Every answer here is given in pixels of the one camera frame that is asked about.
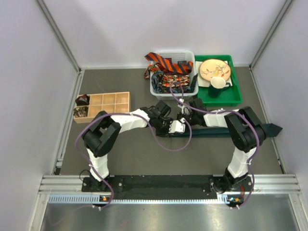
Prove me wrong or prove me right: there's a dark teal necktie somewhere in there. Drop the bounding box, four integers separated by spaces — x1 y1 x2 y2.
167 123 282 138

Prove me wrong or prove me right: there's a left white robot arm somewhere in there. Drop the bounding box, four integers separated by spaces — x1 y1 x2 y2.
81 101 185 191

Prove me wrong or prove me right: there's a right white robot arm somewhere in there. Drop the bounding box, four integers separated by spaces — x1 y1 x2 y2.
178 99 268 193

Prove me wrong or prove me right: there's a floral patterned tie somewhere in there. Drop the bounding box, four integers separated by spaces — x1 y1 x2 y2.
143 64 194 94

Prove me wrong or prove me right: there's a green white mug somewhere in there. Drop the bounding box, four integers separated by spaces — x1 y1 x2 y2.
208 77 231 98

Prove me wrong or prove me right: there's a green plastic tray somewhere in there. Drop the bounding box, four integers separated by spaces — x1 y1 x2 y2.
194 54 243 107

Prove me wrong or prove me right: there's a wooden compartment box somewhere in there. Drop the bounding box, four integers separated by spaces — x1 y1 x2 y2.
73 92 130 123

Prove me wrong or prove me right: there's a beige patterned plate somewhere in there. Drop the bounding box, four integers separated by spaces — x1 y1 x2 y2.
199 59 231 81

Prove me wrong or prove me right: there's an orange navy striped tie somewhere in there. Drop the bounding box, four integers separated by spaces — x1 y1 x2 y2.
144 52 193 74

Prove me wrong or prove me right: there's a white plastic basket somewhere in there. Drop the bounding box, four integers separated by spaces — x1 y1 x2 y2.
150 51 199 101

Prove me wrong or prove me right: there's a dark red rolled tie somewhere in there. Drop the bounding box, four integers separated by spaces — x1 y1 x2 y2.
75 94 90 106

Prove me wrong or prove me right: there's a brown patterned rolled tie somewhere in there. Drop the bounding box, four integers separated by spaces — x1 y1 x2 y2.
73 106 89 117

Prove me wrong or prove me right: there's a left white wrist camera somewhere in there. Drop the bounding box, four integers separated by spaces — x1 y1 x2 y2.
168 118 186 134

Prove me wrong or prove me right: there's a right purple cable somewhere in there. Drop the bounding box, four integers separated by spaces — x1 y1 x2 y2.
169 81 261 209

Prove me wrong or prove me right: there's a purple cable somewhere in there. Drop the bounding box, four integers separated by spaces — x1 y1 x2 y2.
75 113 193 209
169 81 261 209

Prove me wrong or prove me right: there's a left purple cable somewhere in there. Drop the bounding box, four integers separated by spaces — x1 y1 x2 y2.
75 113 193 209

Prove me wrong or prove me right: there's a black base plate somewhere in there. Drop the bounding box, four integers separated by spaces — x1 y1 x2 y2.
81 174 254 200

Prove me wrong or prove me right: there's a slotted cable duct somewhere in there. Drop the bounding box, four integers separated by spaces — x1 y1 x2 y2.
48 194 240 205

